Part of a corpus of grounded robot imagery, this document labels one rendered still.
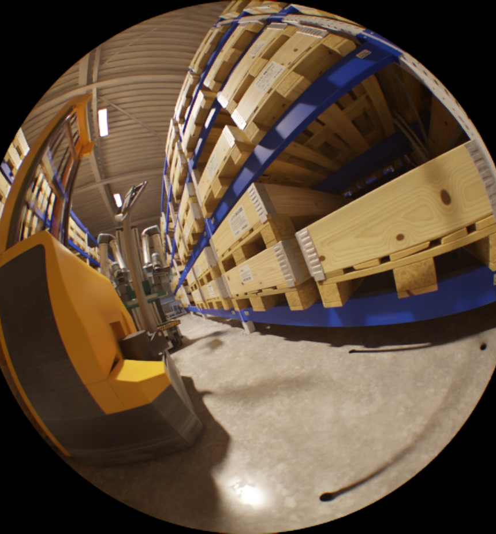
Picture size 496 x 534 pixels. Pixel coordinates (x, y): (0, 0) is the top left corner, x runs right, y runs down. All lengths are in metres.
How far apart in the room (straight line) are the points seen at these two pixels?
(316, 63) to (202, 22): 6.65
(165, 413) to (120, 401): 0.14
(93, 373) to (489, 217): 1.13
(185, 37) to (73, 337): 7.51
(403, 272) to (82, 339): 0.93
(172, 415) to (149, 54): 7.72
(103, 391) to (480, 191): 1.14
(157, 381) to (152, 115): 8.14
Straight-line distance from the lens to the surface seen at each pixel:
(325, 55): 1.01
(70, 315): 0.55
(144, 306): 0.93
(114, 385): 0.55
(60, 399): 0.71
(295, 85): 0.85
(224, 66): 1.76
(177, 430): 0.63
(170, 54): 7.36
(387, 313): 0.69
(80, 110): 2.19
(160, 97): 7.67
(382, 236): 0.53
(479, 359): 0.77
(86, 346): 0.54
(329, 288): 0.65
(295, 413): 0.66
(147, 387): 0.54
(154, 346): 0.90
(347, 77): 0.83
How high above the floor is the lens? 0.52
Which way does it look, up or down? 3 degrees up
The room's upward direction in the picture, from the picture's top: 21 degrees counter-clockwise
